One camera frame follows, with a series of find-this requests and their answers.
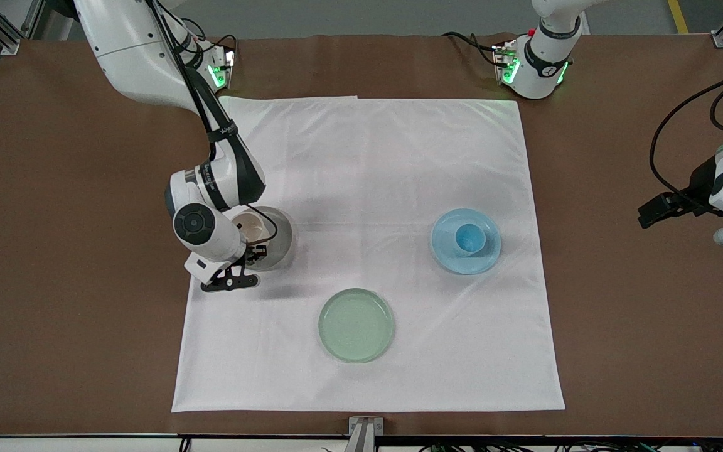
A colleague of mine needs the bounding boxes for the white mug black handle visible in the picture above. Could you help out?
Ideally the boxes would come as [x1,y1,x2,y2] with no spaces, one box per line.
[233,212,277,253]

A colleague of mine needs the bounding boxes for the blue cup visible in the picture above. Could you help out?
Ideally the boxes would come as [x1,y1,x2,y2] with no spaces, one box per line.
[454,223,488,257]

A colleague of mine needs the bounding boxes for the gray plate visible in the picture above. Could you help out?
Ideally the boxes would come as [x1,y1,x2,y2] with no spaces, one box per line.
[236,205,296,272]

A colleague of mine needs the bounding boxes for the green plate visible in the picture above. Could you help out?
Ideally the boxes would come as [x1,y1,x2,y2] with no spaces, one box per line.
[318,288,395,364]

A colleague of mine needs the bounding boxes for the blue plate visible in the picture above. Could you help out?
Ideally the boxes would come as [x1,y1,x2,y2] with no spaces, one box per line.
[431,208,502,275]

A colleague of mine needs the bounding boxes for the white cloth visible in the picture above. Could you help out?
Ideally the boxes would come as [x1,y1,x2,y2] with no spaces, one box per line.
[171,95,566,413]

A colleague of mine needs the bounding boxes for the grey metal table bracket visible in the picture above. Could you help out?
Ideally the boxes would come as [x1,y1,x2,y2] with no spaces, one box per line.
[345,416,385,452]

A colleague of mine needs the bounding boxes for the black right arm base cable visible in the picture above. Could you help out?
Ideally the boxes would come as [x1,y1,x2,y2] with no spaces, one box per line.
[181,18,239,63]

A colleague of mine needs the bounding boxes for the black arm base cable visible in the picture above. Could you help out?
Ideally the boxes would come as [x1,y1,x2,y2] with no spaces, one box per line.
[181,18,239,63]
[442,30,506,67]

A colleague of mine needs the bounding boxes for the black left arm base cable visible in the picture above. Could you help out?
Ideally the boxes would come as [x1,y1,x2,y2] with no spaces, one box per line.
[442,30,506,67]

